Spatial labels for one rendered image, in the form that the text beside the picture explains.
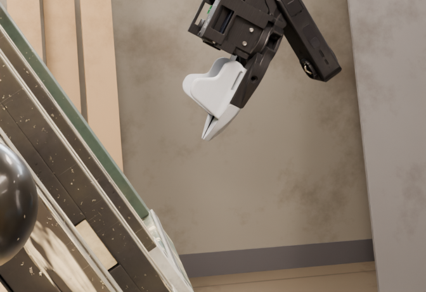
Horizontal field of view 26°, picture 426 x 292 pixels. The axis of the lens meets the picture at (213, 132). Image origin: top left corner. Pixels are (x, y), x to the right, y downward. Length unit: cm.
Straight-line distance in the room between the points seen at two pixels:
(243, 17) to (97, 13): 296
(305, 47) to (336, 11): 353
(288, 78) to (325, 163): 48
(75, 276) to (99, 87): 302
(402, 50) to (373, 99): 27
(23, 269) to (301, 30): 39
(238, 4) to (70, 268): 33
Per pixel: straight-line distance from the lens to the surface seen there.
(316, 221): 468
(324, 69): 102
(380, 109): 415
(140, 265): 132
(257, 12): 98
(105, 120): 383
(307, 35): 101
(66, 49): 390
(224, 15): 98
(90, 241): 131
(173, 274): 160
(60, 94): 217
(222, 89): 99
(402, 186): 415
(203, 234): 451
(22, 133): 127
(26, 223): 25
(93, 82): 385
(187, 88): 102
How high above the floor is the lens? 150
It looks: 10 degrees down
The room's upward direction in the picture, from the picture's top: straight up
